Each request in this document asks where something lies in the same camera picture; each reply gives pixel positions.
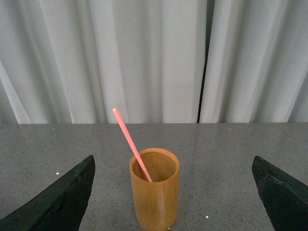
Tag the white curtain right panel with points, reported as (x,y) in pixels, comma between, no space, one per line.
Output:
(257,67)

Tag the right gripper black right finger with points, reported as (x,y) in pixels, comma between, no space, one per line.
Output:
(284,197)

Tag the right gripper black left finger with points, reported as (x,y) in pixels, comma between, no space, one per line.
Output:
(60,207)

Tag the bamboo wooden chopstick holder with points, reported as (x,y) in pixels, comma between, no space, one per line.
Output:
(156,202)

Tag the white curtain left panel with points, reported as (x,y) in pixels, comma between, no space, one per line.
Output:
(73,61)

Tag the pink chopstick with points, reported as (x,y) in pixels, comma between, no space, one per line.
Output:
(131,143)

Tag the white curtain panel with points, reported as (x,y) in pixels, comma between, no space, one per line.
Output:
(257,67)
(73,61)

